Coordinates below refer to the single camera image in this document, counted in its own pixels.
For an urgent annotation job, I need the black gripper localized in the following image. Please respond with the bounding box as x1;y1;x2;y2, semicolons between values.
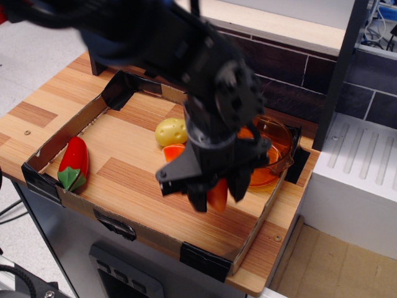
156;61;270;212

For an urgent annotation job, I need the orange toy carrot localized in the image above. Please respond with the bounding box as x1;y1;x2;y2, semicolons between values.
207;178;228;212

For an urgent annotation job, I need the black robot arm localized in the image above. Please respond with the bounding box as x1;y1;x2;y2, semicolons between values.
2;1;270;212

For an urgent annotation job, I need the transparent orange plastic pot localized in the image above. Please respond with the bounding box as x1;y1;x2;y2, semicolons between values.
249;115;293;187

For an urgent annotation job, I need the cardboard fence with black tape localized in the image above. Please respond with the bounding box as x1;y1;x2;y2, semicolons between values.
22;86;316;292

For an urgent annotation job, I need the toy salmon sushi piece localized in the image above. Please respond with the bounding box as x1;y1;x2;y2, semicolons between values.
162;143;185;163

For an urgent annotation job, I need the yellow toy potato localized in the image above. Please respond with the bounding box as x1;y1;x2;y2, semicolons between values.
154;118;188;147

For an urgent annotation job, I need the white toy sink drainboard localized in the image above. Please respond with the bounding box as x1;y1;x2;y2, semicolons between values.
300;114;396;259

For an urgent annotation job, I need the grey toy oven panel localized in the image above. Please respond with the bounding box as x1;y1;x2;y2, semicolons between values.
89;245;165;297

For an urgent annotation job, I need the red toy chili pepper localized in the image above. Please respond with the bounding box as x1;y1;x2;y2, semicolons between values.
57;137;89;192

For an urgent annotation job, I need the black cable on floor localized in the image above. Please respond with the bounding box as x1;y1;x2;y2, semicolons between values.
0;199;29;225

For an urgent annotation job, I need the dark grey vertical post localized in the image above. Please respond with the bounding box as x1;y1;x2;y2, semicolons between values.
312;1;372;151

